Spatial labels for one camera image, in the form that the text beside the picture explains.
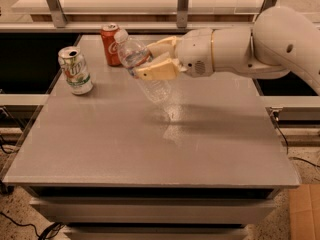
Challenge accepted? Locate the grey table cabinet with drawers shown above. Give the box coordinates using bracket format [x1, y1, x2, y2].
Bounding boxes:
[4, 35, 299, 240]

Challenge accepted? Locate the red Coca-Cola can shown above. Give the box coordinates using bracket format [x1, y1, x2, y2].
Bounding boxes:
[100, 22, 121, 66]

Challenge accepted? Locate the black cable floor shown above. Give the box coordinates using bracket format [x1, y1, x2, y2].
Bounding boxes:
[271, 110, 320, 169]
[0, 211, 64, 240]

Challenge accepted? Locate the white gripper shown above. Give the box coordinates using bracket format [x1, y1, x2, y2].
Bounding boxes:
[134, 28, 214, 81]

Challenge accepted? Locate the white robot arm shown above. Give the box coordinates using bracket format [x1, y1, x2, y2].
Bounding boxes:
[134, 7, 320, 94]

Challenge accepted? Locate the black cable right floor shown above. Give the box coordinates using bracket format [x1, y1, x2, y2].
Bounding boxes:
[271, 110, 320, 169]

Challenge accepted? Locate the green white 7UP can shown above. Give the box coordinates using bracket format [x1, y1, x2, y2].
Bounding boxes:
[58, 46, 93, 95]

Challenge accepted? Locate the clear plastic water bottle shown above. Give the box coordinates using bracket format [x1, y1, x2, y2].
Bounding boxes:
[114, 29, 171, 104]

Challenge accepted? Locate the cardboard box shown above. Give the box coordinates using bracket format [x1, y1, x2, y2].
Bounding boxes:
[289, 184, 320, 240]

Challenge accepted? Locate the black cable left floor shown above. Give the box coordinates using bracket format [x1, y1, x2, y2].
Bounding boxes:
[0, 211, 64, 240]

